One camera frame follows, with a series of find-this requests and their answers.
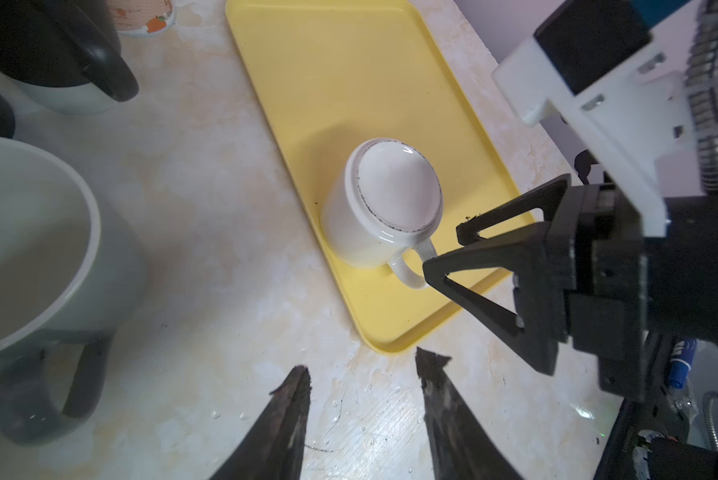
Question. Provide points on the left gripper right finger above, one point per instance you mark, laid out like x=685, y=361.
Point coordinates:
x=460, y=447

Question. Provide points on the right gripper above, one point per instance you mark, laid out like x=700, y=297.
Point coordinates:
x=596, y=260

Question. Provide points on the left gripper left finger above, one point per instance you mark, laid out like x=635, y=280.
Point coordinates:
x=274, y=446

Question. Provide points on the grey mug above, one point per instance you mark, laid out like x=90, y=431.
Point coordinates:
x=71, y=270

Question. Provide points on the black mug white base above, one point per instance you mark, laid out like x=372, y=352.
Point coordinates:
x=65, y=55

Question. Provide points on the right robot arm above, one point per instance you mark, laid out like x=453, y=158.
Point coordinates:
x=649, y=439

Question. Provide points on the blue white marker pen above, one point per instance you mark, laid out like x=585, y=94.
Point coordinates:
x=680, y=362

